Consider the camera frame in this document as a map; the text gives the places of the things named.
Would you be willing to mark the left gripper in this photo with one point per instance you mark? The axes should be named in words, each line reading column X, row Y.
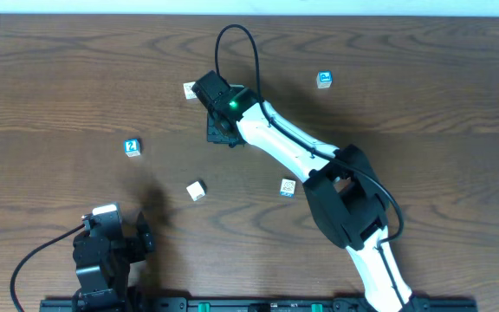
column 136, row 243

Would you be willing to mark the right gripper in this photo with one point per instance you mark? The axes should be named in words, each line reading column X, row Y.
column 218, row 131

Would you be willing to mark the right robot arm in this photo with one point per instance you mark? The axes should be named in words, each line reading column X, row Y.
column 347, row 201

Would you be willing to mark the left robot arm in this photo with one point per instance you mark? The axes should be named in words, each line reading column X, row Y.
column 103, row 255

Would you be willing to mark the white block upper left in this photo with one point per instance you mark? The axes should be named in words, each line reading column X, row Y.
column 189, row 94

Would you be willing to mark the white block green B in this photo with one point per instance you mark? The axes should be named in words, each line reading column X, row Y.
column 196, row 190

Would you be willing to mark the blue number 2 block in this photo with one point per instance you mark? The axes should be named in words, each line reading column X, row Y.
column 132, row 148

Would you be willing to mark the blue picture block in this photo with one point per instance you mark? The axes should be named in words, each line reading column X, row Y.
column 324, row 79

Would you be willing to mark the white block blue bottom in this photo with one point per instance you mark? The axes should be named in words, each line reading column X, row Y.
column 287, row 188

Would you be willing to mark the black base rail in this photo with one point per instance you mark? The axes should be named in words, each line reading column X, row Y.
column 344, row 304

